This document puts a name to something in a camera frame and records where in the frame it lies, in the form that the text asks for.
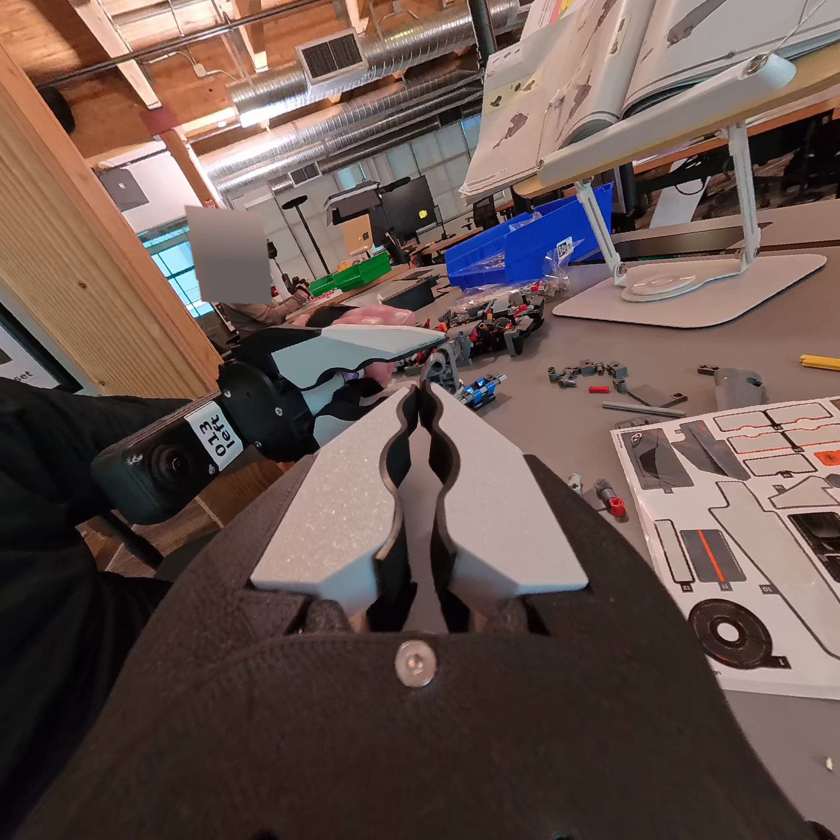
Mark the white book stand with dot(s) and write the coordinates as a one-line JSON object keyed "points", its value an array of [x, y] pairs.
{"points": [[689, 289]]}

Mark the blue lego engine block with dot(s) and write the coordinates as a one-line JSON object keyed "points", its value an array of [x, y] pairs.
{"points": [[482, 390]]}

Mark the blue plastic bin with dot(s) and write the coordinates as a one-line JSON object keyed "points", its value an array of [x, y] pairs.
{"points": [[558, 243], [479, 256]]}

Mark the group of grey lego connectors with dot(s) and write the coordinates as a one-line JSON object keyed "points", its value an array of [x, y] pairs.
{"points": [[584, 371]]}

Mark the cardboard box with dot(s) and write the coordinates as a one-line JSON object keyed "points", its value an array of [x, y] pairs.
{"points": [[358, 235]]}

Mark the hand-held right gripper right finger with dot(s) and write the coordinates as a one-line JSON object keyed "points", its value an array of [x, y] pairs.
{"points": [[512, 518]]}

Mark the dark grey flat lego panel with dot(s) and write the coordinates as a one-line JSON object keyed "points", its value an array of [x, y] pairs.
{"points": [[656, 395]]}

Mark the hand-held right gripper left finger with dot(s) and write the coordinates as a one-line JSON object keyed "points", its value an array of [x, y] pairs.
{"points": [[328, 525]]}

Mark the ceiling vent grille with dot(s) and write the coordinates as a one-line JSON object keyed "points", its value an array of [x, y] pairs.
{"points": [[331, 56]]}

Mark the black computer monitor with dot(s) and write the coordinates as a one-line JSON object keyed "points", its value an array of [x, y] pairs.
{"points": [[407, 207]]}

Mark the silver ventilation duct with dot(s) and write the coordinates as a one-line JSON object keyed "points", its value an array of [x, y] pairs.
{"points": [[328, 144], [367, 65]]}

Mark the lego sticker sheet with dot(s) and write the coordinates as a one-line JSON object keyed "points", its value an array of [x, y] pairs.
{"points": [[754, 525]]}

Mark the yellow lego beam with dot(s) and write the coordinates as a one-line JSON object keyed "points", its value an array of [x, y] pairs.
{"points": [[820, 362]]}

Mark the wooden post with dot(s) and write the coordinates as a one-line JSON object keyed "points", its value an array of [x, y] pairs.
{"points": [[85, 262]]}

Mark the framed wall sign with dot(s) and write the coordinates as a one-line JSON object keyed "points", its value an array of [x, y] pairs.
{"points": [[26, 354]]}

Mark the grey pointed lego panel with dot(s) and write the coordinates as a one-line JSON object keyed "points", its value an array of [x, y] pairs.
{"points": [[446, 371]]}

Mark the black floor lamp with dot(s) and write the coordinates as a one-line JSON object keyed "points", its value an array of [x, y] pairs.
{"points": [[305, 229]]}

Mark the black wall box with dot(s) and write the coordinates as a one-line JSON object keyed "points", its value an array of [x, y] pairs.
{"points": [[123, 189]]}

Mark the green plastic bin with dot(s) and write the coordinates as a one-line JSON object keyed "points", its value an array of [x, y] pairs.
{"points": [[323, 285], [358, 272]]}

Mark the lego instruction booklet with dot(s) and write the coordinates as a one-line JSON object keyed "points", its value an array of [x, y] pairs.
{"points": [[590, 65]]}

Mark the partly built lego car chassis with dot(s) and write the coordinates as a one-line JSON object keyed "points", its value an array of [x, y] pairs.
{"points": [[499, 328]]}

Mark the grey connector with red axle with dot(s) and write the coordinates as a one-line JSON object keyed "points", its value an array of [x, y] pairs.
{"points": [[609, 499]]}

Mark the person's left forearm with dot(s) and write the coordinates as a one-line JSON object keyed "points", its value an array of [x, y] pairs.
{"points": [[65, 426]]}

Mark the person's left hand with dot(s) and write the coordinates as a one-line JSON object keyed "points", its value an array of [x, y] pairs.
{"points": [[380, 316]]}

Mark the grey cylindrical lego panel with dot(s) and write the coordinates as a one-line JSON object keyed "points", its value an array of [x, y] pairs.
{"points": [[738, 387]]}

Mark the long grey lego axle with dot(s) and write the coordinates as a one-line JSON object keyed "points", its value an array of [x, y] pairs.
{"points": [[643, 410]]}

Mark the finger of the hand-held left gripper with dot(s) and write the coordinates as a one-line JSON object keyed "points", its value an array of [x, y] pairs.
{"points": [[367, 344], [325, 397]]}

